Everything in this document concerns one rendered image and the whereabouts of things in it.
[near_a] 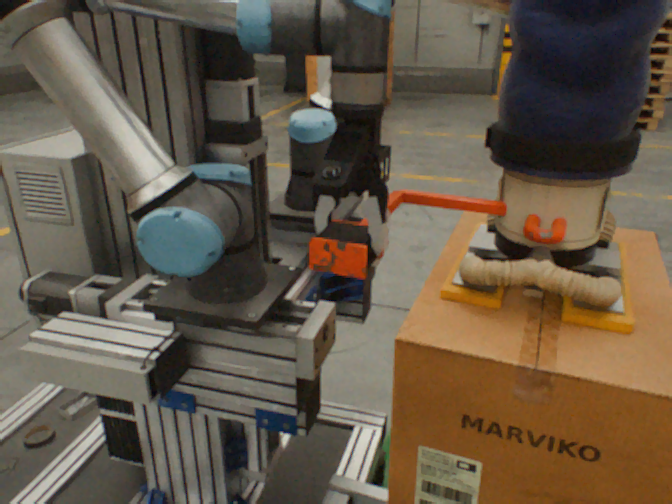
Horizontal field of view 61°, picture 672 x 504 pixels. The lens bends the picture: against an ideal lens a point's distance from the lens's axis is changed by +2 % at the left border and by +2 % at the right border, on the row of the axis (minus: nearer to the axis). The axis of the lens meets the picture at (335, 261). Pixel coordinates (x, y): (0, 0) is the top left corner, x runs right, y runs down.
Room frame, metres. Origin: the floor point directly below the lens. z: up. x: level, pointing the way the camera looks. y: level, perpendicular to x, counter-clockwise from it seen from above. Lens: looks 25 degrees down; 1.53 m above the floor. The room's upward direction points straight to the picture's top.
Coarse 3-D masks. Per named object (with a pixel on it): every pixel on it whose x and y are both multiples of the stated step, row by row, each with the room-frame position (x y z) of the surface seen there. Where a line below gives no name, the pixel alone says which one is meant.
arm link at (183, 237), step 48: (0, 0) 0.78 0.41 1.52; (48, 0) 0.80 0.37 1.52; (48, 48) 0.79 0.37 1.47; (96, 96) 0.79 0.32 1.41; (96, 144) 0.78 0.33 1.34; (144, 144) 0.79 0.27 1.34; (144, 192) 0.77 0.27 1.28; (192, 192) 0.78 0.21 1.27; (144, 240) 0.74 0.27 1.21; (192, 240) 0.74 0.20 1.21
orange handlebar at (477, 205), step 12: (396, 192) 0.97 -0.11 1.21; (408, 192) 0.97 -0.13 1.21; (420, 192) 0.97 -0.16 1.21; (396, 204) 0.94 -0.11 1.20; (420, 204) 0.96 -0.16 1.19; (432, 204) 0.95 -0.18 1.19; (444, 204) 0.94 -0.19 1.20; (456, 204) 0.93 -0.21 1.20; (468, 204) 0.93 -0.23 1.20; (480, 204) 0.92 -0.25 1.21; (492, 204) 0.91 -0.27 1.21; (504, 204) 0.91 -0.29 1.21; (528, 216) 0.85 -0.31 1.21; (528, 228) 0.80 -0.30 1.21; (552, 228) 0.81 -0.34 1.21; (564, 228) 0.80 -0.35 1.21; (540, 240) 0.78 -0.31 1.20; (552, 240) 0.77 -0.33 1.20
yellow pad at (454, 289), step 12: (480, 228) 1.08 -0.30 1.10; (492, 228) 1.02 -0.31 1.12; (468, 240) 1.03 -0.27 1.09; (468, 252) 0.96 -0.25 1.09; (480, 252) 0.91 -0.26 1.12; (456, 264) 0.92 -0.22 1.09; (456, 276) 0.86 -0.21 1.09; (444, 288) 0.83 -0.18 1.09; (456, 288) 0.83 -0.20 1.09; (468, 288) 0.83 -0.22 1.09; (480, 288) 0.82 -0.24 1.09; (492, 288) 0.82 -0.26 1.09; (504, 288) 0.83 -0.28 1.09; (456, 300) 0.81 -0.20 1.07; (468, 300) 0.81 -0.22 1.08; (480, 300) 0.80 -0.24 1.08; (492, 300) 0.79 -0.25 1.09
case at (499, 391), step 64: (448, 256) 1.00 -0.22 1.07; (640, 256) 0.99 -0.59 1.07; (448, 320) 0.76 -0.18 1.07; (512, 320) 0.75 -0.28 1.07; (640, 320) 0.75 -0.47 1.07; (448, 384) 0.68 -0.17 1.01; (512, 384) 0.64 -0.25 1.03; (576, 384) 0.61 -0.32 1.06; (640, 384) 0.60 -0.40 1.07; (448, 448) 0.67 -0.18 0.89; (512, 448) 0.64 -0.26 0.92; (576, 448) 0.61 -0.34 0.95; (640, 448) 0.58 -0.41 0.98
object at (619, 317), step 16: (624, 256) 0.95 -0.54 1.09; (592, 272) 0.83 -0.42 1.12; (624, 272) 0.89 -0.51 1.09; (624, 288) 0.83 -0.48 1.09; (576, 304) 0.77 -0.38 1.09; (624, 304) 0.77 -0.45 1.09; (576, 320) 0.74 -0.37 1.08; (592, 320) 0.73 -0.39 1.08; (608, 320) 0.73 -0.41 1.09; (624, 320) 0.72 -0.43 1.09
